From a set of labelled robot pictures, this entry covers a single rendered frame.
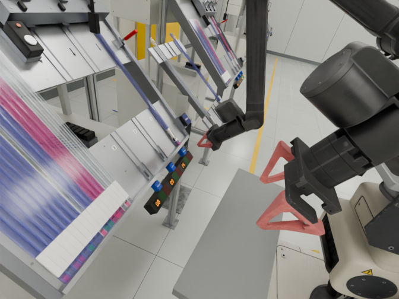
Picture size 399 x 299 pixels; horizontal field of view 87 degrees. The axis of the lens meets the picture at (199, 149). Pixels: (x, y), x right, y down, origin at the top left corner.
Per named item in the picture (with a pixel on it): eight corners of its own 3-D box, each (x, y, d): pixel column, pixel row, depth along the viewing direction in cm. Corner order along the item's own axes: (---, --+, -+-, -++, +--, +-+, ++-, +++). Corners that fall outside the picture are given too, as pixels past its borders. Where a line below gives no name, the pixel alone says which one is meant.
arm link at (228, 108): (262, 125, 67) (262, 114, 74) (243, 95, 64) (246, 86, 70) (230, 140, 73) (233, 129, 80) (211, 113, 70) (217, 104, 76)
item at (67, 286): (178, 142, 97) (189, 136, 93) (51, 293, 45) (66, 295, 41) (176, 140, 97) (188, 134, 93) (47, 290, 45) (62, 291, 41)
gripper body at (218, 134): (205, 137, 75) (221, 129, 71) (213, 125, 83) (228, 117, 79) (214, 151, 77) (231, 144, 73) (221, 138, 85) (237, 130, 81)
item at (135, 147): (180, 138, 96) (186, 135, 94) (52, 290, 43) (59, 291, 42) (155, 102, 90) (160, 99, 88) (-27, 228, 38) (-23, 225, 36)
